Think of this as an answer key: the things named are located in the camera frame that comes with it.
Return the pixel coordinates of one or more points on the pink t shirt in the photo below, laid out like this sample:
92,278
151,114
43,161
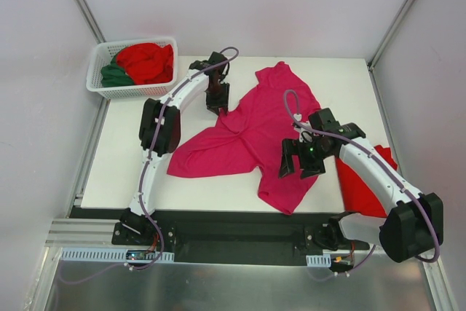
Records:
251,137

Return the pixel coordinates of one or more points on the folded red t shirt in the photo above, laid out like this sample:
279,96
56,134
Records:
357,196

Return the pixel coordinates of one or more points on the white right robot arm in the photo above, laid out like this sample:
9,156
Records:
413,227

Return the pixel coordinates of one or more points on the red t shirt in basket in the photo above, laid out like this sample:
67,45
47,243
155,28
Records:
147,63

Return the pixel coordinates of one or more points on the right aluminium frame post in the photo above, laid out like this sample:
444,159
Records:
394,26

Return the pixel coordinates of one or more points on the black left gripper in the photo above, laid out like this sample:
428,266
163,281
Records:
217,93

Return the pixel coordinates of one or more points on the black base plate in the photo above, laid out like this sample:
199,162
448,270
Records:
221,237

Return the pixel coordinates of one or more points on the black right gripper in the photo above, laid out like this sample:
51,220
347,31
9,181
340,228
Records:
302,156

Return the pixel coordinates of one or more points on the white perforated plastic basket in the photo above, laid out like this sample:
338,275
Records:
106,53

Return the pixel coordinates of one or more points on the green t shirt in basket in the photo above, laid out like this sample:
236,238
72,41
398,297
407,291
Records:
115,76

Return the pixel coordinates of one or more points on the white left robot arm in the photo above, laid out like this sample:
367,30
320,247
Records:
160,127

